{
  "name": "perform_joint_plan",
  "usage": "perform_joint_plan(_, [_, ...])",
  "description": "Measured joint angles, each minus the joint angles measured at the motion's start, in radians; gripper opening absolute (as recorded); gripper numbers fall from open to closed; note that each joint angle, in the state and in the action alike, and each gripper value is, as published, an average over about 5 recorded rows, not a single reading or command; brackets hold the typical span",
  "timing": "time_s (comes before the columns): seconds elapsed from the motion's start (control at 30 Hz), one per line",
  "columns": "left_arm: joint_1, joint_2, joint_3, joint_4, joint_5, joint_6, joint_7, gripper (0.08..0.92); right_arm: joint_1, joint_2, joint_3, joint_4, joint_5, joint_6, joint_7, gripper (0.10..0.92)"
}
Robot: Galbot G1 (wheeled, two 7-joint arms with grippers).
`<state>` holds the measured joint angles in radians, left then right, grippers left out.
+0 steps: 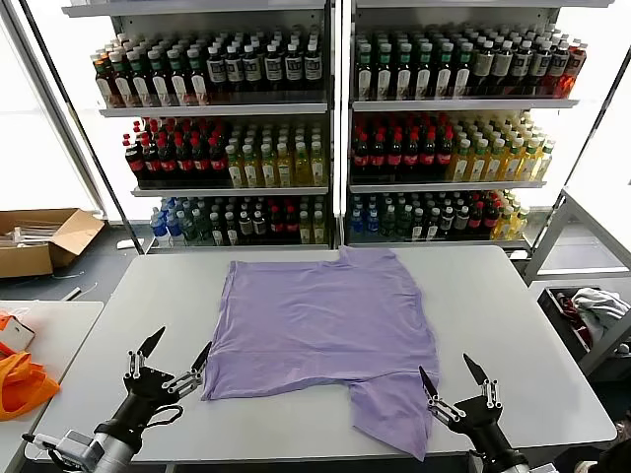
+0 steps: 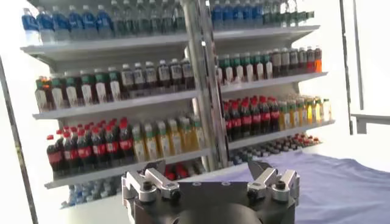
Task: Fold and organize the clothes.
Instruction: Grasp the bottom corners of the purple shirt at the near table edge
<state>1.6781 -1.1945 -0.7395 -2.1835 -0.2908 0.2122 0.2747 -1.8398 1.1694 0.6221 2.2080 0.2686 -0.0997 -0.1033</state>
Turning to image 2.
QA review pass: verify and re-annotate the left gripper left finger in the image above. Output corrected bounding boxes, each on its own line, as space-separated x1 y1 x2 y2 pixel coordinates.
121 159 181 203

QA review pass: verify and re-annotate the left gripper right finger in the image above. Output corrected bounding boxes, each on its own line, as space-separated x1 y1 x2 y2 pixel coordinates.
246 159 301 203

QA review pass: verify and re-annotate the purple t-shirt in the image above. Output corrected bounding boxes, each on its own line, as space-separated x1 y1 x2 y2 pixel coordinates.
179 151 390 224

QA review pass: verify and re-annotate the cola bottle red cap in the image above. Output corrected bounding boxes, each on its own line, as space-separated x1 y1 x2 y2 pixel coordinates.
118 117 135 163
91 126 107 168
46 135 65 179
223 102 234 142
76 129 94 171
175 163 189 180
269 97 280 132
250 96 261 136
62 131 79 174
240 98 252 138
165 166 177 181
230 100 243 140
105 124 121 165
260 96 271 134

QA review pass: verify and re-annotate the white metal shelf rack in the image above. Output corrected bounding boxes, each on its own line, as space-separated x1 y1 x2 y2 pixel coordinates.
210 0 336 167
19 0 220 211

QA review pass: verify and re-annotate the dark bottle white black label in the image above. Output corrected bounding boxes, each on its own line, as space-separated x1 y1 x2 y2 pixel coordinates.
157 60 171 93
144 61 158 94
133 62 146 97
121 63 135 99
181 57 195 90
169 58 183 91

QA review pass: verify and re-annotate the dark bottle beige label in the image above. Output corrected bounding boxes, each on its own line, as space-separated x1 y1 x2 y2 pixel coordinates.
280 47 291 76
272 48 282 77

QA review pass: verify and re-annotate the blue label water bottle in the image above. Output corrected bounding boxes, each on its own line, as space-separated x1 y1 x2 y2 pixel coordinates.
67 4 85 41
247 0 257 29
81 4 99 40
36 5 55 43
52 5 70 42
229 0 239 30
211 0 221 31
238 0 249 29
96 4 113 40
219 0 230 30
21 7 40 46
255 0 264 28

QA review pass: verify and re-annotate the black window frame bar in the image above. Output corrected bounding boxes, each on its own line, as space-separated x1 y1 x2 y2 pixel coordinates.
339 0 355 136
0 57 39 224

